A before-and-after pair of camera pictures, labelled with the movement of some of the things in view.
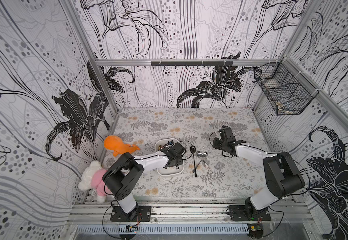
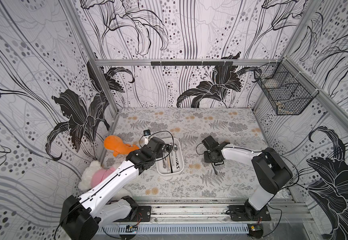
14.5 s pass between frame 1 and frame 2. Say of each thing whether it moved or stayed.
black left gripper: moved
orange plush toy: stayed
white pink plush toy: stayed
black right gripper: moved
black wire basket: stayed
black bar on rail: stayed
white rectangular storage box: stayed
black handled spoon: moved
